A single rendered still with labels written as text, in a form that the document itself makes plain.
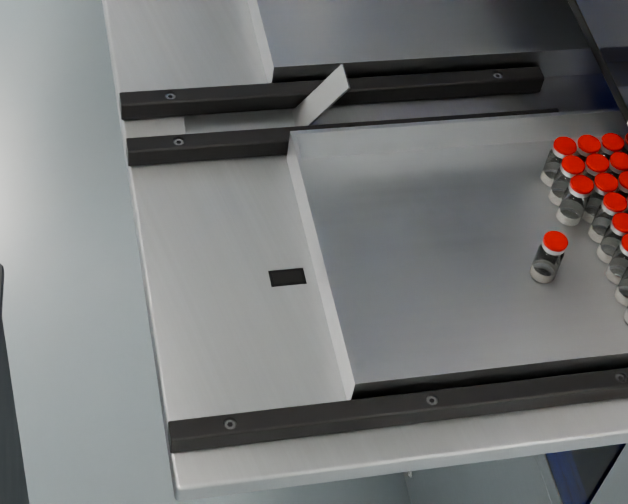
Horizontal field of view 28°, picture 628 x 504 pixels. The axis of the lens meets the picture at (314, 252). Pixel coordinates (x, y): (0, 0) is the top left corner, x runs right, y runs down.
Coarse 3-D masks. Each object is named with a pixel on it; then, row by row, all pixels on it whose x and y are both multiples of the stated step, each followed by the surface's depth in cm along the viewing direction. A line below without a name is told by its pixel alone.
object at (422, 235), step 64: (384, 128) 110; (448, 128) 112; (512, 128) 114; (576, 128) 116; (320, 192) 109; (384, 192) 110; (448, 192) 111; (512, 192) 112; (320, 256) 101; (384, 256) 105; (448, 256) 106; (512, 256) 107; (576, 256) 108; (384, 320) 101; (448, 320) 102; (512, 320) 103; (576, 320) 103; (384, 384) 94; (448, 384) 96
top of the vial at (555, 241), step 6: (546, 234) 103; (552, 234) 103; (558, 234) 103; (546, 240) 102; (552, 240) 103; (558, 240) 103; (564, 240) 103; (546, 246) 102; (552, 246) 102; (558, 246) 102; (564, 246) 102
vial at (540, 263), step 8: (544, 248) 103; (536, 256) 104; (544, 256) 103; (552, 256) 103; (560, 256) 103; (536, 264) 104; (544, 264) 104; (552, 264) 103; (560, 264) 104; (536, 272) 105; (544, 272) 104; (552, 272) 104; (536, 280) 105; (544, 280) 105; (552, 280) 106
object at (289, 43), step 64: (256, 0) 119; (320, 0) 125; (384, 0) 126; (448, 0) 127; (512, 0) 128; (320, 64) 114; (384, 64) 116; (448, 64) 118; (512, 64) 119; (576, 64) 121
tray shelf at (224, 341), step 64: (128, 0) 122; (192, 0) 123; (128, 64) 117; (192, 64) 118; (256, 64) 119; (128, 128) 112; (192, 192) 108; (256, 192) 109; (192, 256) 104; (256, 256) 104; (192, 320) 100; (256, 320) 100; (320, 320) 101; (192, 384) 96; (256, 384) 97; (320, 384) 97; (256, 448) 93; (320, 448) 94; (384, 448) 94; (448, 448) 95; (512, 448) 96; (576, 448) 98
